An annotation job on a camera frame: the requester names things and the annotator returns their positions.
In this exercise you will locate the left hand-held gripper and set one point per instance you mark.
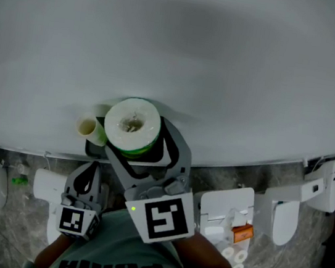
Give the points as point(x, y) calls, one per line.
point(73, 219)

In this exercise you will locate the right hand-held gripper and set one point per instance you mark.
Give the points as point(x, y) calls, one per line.
point(161, 220)

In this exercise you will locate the green toilet paper roll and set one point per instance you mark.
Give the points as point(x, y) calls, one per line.
point(129, 137)

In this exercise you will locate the cardboard paper tube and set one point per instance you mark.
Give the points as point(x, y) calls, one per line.
point(88, 129)

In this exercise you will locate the person's left forearm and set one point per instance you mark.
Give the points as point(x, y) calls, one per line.
point(50, 250)

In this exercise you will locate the person's right forearm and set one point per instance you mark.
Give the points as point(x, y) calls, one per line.
point(205, 257)

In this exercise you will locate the white toilet with boxy tank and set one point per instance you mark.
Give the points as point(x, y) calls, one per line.
point(47, 184)

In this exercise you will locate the white toilet with flat lid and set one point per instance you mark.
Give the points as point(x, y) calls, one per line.
point(220, 200)

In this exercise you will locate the white toilet with tall tank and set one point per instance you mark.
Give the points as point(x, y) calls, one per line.
point(285, 223)

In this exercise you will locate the white plastic device housing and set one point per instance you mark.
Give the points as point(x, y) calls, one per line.
point(329, 185)

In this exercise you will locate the small green plastic bottle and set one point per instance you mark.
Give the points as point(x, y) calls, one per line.
point(20, 181)

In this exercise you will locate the metal water valve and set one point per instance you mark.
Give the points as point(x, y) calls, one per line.
point(20, 168)

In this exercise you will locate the person's green t-shirt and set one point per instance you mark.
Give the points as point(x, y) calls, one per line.
point(118, 254)

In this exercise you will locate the folded white tissue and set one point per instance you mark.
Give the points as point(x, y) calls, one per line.
point(212, 232)

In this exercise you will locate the crumpled white tissue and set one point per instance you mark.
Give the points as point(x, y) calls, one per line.
point(237, 217)

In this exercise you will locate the orange tissue box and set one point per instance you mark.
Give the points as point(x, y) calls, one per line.
point(243, 233)

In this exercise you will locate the black wall paper holder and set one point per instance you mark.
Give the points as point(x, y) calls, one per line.
point(96, 151)

